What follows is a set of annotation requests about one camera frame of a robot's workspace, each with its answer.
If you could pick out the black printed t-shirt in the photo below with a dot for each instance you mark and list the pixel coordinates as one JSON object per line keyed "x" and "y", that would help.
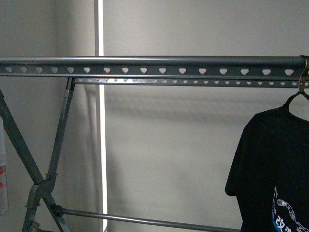
{"x": 269, "y": 175}

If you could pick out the gold metal clothes hanger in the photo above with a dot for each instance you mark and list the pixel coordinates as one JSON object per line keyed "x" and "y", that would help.
{"x": 301, "y": 85}

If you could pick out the grey metal drying rack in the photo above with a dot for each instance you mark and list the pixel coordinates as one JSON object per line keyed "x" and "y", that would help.
{"x": 195, "y": 71}

